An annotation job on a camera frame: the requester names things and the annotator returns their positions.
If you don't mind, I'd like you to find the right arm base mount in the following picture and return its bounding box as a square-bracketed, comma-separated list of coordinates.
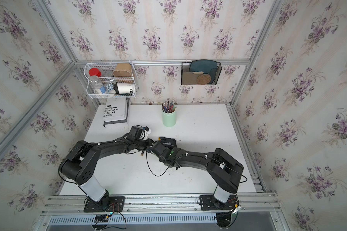
[197, 194, 239, 211]

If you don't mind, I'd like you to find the black mesh wall organizer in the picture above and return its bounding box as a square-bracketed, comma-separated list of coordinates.
[181, 61, 222, 85]

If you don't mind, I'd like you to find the brown cardboard box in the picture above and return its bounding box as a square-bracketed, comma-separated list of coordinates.
[113, 63, 133, 77]

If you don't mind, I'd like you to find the black square alarm clock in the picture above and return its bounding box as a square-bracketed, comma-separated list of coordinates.
[159, 137, 177, 148]

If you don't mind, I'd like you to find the white book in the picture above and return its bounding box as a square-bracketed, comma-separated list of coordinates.
[103, 97, 129, 122]

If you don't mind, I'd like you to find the coloured pencils bundle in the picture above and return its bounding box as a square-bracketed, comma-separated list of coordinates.
[161, 100, 177, 114]

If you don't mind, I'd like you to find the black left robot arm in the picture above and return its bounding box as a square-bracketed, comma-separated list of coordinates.
[58, 125, 151, 205]

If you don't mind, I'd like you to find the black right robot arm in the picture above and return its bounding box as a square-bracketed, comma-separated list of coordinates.
[147, 141, 247, 204]

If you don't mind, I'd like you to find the teal folder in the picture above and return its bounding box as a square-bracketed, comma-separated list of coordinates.
[190, 59, 218, 84]

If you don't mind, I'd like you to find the clear plastic bottle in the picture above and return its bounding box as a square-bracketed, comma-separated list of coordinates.
[89, 76, 107, 94]

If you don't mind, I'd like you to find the round cork coaster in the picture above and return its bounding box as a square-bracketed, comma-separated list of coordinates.
[197, 74, 212, 85]

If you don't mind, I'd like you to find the green pencil cup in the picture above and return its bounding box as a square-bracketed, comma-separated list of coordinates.
[162, 110, 176, 127]

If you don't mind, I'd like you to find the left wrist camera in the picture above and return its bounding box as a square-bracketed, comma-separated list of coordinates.
[141, 127, 151, 140]

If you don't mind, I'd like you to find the grey book underneath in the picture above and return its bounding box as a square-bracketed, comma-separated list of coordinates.
[103, 98, 131, 128]

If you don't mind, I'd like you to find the red lidded jar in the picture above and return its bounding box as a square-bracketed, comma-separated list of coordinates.
[88, 68, 102, 77]

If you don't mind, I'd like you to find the white wire basket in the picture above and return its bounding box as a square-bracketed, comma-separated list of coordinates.
[83, 62, 138, 99]

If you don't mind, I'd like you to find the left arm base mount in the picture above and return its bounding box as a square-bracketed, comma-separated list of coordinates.
[83, 191, 125, 213]

